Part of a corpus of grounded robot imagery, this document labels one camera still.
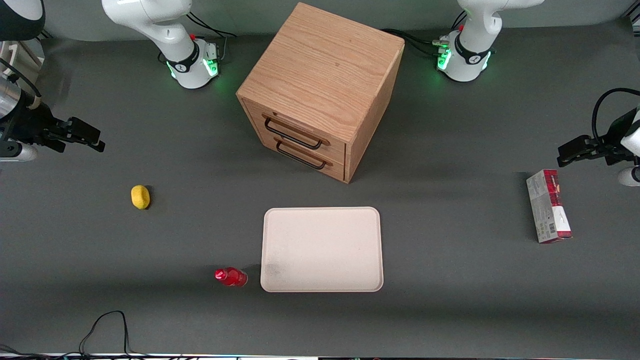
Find black looped wrist cable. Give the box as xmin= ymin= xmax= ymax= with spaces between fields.
xmin=591 ymin=88 xmax=640 ymax=146

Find white plastic rack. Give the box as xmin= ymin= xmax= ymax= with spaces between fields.
xmin=0 ymin=41 xmax=45 ymax=77

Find yellow lemon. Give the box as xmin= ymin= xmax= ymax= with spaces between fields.
xmin=131 ymin=184 xmax=151 ymax=210

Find beige rectangular tray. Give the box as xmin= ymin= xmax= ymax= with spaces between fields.
xmin=260 ymin=206 xmax=384 ymax=293

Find red coke bottle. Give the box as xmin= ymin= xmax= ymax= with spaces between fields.
xmin=214 ymin=267 xmax=249 ymax=288

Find wooden two-drawer cabinet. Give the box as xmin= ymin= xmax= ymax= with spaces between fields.
xmin=236 ymin=2 xmax=406 ymax=184

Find black left arm base cables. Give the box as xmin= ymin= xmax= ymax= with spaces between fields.
xmin=381 ymin=10 xmax=468 ymax=57

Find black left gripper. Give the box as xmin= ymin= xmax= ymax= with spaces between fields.
xmin=557 ymin=107 xmax=639 ymax=168

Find black metal drawer handle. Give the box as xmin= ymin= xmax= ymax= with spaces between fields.
xmin=263 ymin=116 xmax=324 ymax=151
xmin=276 ymin=140 xmax=328 ymax=171

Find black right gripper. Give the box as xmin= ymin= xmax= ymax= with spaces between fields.
xmin=0 ymin=101 xmax=106 ymax=153

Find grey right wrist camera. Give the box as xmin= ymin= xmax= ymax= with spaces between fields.
xmin=0 ymin=142 xmax=39 ymax=162

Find wooden drawer front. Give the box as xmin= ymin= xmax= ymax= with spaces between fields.
xmin=260 ymin=131 xmax=347 ymax=182
xmin=242 ymin=99 xmax=348 ymax=162

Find red and white carton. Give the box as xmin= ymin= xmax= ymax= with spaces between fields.
xmin=526 ymin=169 xmax=573 ymax=244

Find black table-edge cable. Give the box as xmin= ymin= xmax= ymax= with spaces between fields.
xmin=0 ymin=310 xmax=151 ymax=359

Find black arm base cables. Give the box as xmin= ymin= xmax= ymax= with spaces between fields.
xmin=186 ymin=11 xmax=238 ymax=62
xmin=381 ymin=10 xmax=468 ymax=57

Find black right arm base cables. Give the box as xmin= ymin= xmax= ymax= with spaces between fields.
xmin=186 ymin=11 xmax=238 ymax=62

